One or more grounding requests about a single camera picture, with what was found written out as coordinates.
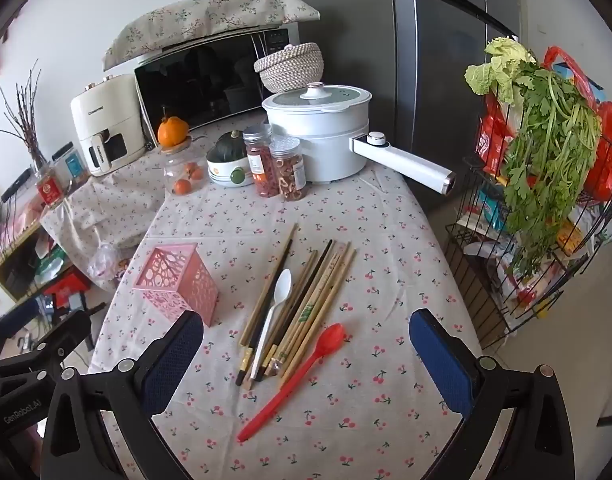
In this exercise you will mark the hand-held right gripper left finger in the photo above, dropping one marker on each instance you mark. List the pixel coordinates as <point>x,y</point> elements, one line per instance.
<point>171,360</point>

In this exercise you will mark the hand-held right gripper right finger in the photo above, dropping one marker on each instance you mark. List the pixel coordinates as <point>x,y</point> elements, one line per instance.
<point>438,360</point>

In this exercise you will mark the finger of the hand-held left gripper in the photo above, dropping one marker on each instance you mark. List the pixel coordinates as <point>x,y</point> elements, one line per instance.
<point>61,332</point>
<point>13,321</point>

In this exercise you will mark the pink perforated utensil basket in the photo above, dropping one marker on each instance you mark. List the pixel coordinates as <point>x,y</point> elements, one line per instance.
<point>178,280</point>

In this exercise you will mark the black chopstick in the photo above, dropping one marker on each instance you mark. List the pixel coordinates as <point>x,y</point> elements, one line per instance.
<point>316,270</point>
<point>265,310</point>

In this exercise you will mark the pile of bamboo chopsticks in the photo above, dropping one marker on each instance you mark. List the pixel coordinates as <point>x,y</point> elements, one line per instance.
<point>318,305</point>

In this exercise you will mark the red plastic spoon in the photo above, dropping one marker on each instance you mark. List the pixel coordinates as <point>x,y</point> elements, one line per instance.
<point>306,365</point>

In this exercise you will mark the white plastic spoon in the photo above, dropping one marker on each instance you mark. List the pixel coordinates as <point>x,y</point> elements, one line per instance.
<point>284,284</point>

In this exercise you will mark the wooden side cabinet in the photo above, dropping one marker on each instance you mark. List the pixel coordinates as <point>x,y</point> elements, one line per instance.
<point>16,255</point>

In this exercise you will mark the clear plastic bag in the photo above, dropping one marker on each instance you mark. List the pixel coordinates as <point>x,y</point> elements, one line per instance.
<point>106,265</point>

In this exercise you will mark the cherry print tablecloth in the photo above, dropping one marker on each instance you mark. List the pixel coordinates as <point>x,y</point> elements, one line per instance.
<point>336,410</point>

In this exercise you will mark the cherry print cabinet cover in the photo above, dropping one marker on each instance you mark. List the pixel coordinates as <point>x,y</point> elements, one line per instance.
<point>111,210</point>

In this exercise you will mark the red tin box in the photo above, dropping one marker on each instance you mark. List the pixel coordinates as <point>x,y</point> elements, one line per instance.
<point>48,192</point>

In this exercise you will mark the blue label box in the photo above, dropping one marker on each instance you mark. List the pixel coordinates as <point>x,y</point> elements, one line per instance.
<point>73,165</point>

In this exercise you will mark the small orange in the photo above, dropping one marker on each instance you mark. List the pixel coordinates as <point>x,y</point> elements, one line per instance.
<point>199,174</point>
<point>181,186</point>
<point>190,167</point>

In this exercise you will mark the white bowl with green knob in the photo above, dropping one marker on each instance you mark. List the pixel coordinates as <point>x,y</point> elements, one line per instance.
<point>226,175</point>

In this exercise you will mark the glass jar with wooden lid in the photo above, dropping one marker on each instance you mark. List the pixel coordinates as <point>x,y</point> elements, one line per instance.
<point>178,160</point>

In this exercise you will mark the dried branches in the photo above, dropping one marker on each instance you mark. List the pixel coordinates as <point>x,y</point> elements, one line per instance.
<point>26,115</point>

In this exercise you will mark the jar of red dried fruit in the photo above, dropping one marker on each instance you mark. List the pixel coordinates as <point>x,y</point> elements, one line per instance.
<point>258,165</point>

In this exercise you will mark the cream air fryer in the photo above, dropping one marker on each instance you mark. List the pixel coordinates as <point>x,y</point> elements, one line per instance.
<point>103,120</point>

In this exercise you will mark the dark green pumpkin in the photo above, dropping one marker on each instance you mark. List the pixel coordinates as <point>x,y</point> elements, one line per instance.
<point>231,146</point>

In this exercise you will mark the green leafy herbs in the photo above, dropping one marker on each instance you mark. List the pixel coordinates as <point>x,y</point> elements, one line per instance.
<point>546,160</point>

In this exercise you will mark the large orange with stem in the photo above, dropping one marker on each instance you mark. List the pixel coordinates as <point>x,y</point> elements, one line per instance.
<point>172,131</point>

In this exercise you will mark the red snack packet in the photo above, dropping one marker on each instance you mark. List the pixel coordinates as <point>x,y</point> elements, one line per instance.
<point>493,135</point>

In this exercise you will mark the white electric cooking pot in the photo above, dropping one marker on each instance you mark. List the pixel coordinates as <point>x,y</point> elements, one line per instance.
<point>331,150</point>

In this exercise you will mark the red plastic bag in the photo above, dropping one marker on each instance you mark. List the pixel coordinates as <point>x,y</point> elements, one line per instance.
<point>611,155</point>

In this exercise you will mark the grey refrigerator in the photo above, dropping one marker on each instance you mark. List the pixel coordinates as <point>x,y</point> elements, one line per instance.
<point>436,85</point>

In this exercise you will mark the black microwave oven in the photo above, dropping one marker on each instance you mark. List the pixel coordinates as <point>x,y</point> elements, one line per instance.
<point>201,85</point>

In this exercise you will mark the white pot lid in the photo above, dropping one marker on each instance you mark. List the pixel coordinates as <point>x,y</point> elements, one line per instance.
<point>316,96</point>

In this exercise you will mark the napa cabbage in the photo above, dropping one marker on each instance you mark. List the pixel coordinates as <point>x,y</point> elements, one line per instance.
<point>501,65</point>

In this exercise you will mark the woven lidded basket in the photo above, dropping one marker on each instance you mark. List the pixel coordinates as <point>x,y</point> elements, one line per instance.
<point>291,67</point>

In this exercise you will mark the floral cloth cover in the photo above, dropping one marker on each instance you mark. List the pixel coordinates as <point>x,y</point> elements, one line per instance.
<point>201,20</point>

